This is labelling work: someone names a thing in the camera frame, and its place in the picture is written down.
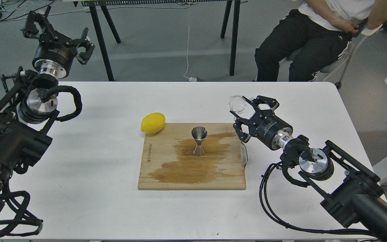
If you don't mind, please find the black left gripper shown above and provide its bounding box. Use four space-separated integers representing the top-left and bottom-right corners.
22 6 95 79

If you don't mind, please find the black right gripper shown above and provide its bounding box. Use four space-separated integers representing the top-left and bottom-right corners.
230 95 293 150

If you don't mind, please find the clear glass cup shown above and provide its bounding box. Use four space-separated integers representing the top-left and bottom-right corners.
228 95 247 114

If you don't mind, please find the steel jigger measuring cup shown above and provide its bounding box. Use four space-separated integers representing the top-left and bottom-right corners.
191 126 208 157

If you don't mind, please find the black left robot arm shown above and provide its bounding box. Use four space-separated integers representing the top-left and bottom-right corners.
0 5 95 238

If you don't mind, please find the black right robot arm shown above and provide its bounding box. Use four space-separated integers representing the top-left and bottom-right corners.
228 95 387 242

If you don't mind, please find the black-legged background table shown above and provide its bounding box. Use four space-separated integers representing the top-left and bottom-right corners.
78 1 254 82

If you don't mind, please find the wooden cutting board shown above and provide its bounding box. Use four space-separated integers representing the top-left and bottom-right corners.
138 123 246 190

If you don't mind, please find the yellow lemon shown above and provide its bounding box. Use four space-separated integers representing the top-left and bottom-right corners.
141 112 166 134

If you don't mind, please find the seated person white shirt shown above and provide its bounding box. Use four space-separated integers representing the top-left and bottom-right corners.
254 0 387 82

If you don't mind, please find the white chair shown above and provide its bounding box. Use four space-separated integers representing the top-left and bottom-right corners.
286 17 382 89

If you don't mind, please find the white hanging cable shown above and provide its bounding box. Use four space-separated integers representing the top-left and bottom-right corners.
183 3 197 82

